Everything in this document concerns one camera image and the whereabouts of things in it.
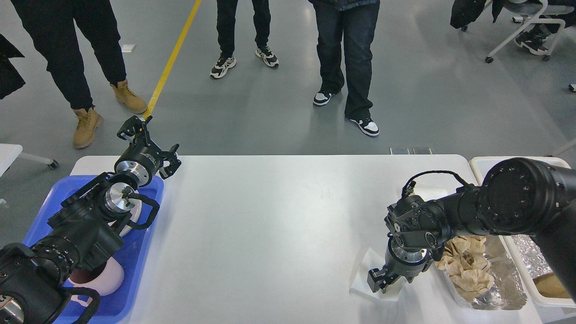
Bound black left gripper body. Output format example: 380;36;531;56
114;146;164;187

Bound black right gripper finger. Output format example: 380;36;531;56
367;267;389;289
378;275;407;294

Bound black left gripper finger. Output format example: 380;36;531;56
158;144;181;179
117;115;156;153

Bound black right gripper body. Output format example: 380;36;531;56
385;238;432;283

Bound white paper sheet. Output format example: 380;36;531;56
349;247;407;302

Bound pink plate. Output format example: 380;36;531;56
119;198;142;237

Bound pink mug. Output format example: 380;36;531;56
68;257;124;297

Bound aluminium foil sheet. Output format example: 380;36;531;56
512;234;553;279

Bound brown paper bag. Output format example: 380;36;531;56
532;273;571;299

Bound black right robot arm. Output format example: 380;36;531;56
367;157;576;299

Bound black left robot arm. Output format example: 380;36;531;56
0;116;181;324

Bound foil tray with brown paper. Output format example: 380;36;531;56
434;235;527;311

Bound white paper cup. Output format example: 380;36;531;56
409;186;449;201

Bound blue plastic tray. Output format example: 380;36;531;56
23;175;155;324

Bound floor outlet plates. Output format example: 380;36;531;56
390;146;434;155

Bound white plastic bin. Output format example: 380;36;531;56
469;156;575;310

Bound white side table left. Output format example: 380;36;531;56
0;144;59;176

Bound person in tan boots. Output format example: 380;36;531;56
12;0;147;149

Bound person in black-white sneakers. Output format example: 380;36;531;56
210;0;279;80

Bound person in dark jeans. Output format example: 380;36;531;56
311;0;380;137

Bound seated person in background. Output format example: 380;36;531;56
514;10;576;56

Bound white office chair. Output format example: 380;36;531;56
460;0;576;63

